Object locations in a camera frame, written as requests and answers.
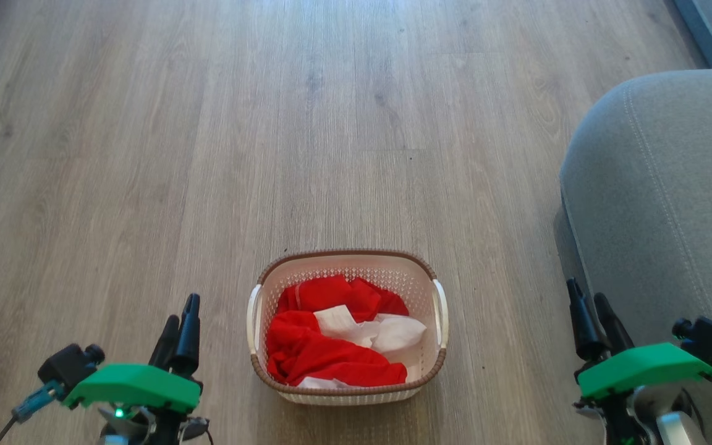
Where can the grey fabric sofa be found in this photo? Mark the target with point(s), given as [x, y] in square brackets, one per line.
[665, 204]

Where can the red garment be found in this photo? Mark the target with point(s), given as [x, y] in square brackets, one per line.
[319, 355]

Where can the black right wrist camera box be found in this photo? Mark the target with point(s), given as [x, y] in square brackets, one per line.
[708, 340]

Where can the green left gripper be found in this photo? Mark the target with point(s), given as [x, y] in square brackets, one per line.
[136, 386]

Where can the cream laundry basket brown rim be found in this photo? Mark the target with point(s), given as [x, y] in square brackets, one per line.
[418, 290]

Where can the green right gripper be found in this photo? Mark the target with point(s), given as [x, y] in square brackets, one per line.
[643, 368]

